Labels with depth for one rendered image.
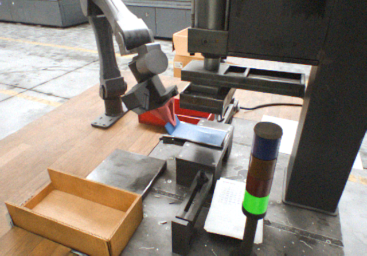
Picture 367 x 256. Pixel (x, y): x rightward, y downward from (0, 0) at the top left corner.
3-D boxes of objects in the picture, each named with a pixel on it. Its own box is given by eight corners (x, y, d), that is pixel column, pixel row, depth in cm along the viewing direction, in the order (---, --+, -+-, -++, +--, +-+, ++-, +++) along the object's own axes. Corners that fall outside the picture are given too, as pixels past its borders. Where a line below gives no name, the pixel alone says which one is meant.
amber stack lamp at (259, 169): (250, 160, 43) (252, 142, 42) (275, 166, 42) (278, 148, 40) (245, 176, 40) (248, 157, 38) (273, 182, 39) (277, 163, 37)
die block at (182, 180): (199, 142, 87) (200, 121, 83) (231, 149, 83) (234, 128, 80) (175, 184, 70) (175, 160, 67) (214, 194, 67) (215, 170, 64)
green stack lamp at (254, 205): (245, 193, 47) (247, 178, 45) (268, 199, 45) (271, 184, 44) (240, 209, 44) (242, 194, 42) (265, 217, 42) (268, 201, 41)
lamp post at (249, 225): (231, 244, 55) (250, 112, 41) (262, 253, 53) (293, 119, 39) (224, 271, 50) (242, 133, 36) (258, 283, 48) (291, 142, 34)
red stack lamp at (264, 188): (247, 177, 45) (249, 161, 43) (271, 183, 44) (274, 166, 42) (243, 193, 42) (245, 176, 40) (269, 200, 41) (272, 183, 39)
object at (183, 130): (174, 122, 80) (174, 113, 79) (226, 133, 76) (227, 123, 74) (164, 135, 75) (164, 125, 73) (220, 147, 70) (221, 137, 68)
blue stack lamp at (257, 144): (253, 142, 42) (256, 122, 40) (279, 147, 40) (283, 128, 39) (248, 156, 38) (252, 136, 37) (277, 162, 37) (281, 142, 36)
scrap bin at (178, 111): (153, 108, 107) (152, 94, 104) (216, 119, 99) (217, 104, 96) (138, 122, 97) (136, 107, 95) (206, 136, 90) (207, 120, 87)
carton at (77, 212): (55, 190, 69) (47, 166, 65) (144, 220, 61) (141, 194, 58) (11, 231, 59) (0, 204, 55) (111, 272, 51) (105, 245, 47)
